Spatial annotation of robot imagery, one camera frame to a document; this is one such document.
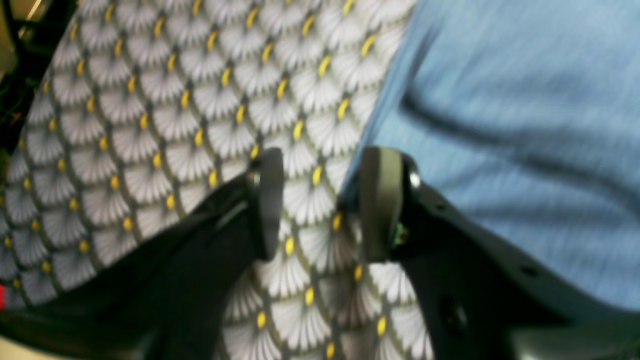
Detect left gripper white image-right left finger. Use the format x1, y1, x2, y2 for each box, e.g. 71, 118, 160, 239
1, 148, 285, 360

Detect left gripper white image-right right finger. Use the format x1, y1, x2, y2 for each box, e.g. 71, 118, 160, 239
359, 146, 640, 360

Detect fan-patterned tablecloth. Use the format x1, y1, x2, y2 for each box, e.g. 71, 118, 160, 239
1, 0, 434, 360

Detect blue T-shirt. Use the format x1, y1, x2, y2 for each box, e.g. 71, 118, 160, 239
341, 0, 640, 311

